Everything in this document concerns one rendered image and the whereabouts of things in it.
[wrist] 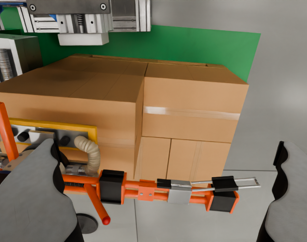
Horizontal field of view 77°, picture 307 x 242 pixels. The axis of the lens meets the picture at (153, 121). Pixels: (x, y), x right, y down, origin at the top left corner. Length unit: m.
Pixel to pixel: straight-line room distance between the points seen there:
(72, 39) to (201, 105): 0.80
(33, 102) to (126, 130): 0.38
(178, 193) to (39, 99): 0.62
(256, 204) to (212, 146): 1.54
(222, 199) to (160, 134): 0.71
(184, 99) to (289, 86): 1.09
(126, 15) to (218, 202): 1.20
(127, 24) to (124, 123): 0.80
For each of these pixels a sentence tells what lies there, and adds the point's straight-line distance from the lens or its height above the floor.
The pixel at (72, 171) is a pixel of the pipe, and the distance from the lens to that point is 0.72.
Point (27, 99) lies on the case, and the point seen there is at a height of 0.94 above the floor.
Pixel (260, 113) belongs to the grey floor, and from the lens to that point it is 2.01.
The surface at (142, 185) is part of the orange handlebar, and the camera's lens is 0.64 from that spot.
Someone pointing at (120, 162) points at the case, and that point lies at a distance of 0.91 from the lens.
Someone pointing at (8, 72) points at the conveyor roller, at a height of 0.54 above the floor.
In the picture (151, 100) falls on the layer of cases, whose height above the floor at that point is 0.54.
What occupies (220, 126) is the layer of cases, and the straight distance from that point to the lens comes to 1.29.
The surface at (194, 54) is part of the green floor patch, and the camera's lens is 1.67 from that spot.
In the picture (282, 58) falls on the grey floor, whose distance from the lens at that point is 1.91.
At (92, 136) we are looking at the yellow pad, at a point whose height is 1.07.
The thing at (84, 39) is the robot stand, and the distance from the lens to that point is 0.68.
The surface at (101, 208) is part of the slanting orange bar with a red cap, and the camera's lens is 0.61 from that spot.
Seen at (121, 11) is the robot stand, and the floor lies 0.21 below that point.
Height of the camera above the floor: 1.63
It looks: 62 degrees down
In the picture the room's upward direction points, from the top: 175 degrees counter-clockwise
